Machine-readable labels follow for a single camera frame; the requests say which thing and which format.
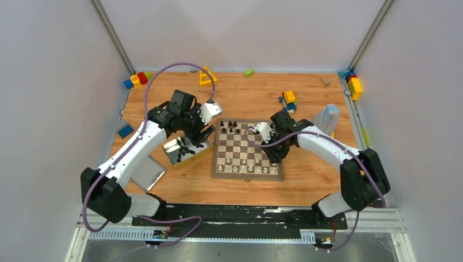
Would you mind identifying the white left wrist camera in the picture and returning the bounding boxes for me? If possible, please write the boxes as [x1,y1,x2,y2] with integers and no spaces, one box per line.
[200,103,223,124]

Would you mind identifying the green block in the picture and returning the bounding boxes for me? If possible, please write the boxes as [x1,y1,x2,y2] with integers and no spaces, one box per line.
[244,68,255,78]

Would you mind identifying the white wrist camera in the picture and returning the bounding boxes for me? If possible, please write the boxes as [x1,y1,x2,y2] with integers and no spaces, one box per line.
[200,103,223,124]
[253,122,272,143]

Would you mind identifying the colourful round blocks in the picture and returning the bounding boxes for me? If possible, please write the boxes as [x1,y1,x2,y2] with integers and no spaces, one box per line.
[123,72,152,90]

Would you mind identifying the brown wooden block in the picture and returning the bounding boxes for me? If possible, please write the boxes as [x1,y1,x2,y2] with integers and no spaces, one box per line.
[320,78,331,87]

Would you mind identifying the blue toy brick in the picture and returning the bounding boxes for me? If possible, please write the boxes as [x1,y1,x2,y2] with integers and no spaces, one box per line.
[113,119,134,139]

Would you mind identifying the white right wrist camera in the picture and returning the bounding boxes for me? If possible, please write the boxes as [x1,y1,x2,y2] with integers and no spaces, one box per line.
[253,122,272,143]

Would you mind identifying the yellow triangle toy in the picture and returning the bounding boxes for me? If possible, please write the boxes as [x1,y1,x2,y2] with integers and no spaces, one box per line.
[199,66,217,86]

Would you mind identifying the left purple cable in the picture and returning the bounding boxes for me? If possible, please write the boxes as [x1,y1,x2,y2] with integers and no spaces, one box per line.
[81,62,217,250]

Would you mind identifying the wooden chess board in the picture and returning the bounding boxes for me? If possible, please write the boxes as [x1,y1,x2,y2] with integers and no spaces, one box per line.
[211,118,284,181]

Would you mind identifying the gold metal tin box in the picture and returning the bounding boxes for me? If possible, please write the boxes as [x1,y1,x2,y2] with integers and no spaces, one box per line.
[162,135,212,170]

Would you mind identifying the silver tin lid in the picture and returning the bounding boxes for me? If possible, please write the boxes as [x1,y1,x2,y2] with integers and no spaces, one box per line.
[130,156,166,192]

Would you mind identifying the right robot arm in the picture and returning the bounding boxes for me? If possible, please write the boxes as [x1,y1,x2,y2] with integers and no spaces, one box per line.
[254,110,390,228]

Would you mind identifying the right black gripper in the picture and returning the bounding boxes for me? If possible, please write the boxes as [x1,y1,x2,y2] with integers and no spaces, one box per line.
[259,133,292,164]

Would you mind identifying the stacked colourful bricks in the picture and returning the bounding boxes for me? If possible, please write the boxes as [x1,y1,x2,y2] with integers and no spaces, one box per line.
[337,70,363,100]

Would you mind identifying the toy car of bricks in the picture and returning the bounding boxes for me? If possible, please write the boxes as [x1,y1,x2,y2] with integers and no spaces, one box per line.
[278,91,298,114]

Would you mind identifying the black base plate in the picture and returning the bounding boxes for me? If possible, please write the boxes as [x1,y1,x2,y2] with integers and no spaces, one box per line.
[132,203,348,240]

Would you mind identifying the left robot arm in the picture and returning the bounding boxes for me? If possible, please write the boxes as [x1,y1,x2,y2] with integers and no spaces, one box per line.
[80,90,222,227]

